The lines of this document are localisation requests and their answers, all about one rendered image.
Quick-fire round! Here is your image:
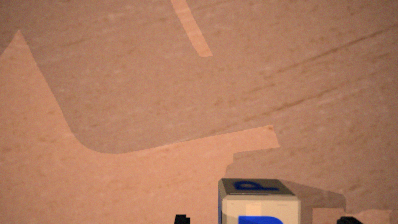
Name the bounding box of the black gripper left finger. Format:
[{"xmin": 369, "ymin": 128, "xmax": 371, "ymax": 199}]
[{"xmin": 174, "ymin": 214, "xmax": 190, "ymax": 224}]

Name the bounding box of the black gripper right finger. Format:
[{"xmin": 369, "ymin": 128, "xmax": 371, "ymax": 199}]
[{"xmin": 337, "ymin": 217, "xmax": 363, "ymax": 224}]

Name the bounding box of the beige block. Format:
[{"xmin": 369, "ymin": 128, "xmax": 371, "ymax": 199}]
[{"xmin": 218, "ymin": 178, "xmax": 301, "ymax": 224}]

